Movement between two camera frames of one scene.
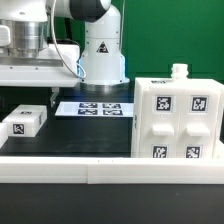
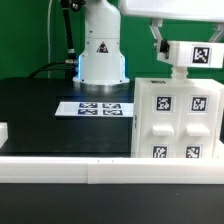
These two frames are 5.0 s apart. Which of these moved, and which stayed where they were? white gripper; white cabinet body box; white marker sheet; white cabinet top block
Moved: white gripper; white cabinet top block
Stayed: white cabinet body box; white marker sheet
